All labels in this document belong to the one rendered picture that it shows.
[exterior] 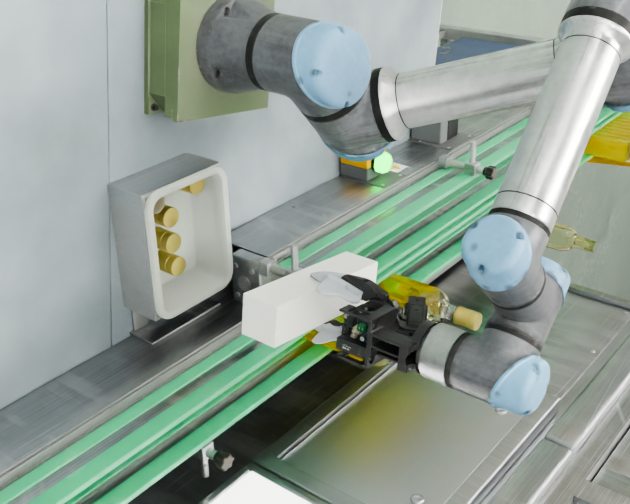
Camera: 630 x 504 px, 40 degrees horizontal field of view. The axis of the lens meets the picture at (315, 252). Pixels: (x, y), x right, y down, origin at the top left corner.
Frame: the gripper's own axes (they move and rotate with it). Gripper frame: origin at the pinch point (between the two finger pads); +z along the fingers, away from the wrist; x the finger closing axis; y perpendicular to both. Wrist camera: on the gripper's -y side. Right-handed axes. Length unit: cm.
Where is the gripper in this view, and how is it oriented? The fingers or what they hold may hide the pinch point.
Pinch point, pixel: (318, 298)
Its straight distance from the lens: 126.9
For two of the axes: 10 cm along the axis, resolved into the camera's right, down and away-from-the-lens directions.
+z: -7.9, -2.7, 5.5
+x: -0.7, 9.3, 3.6
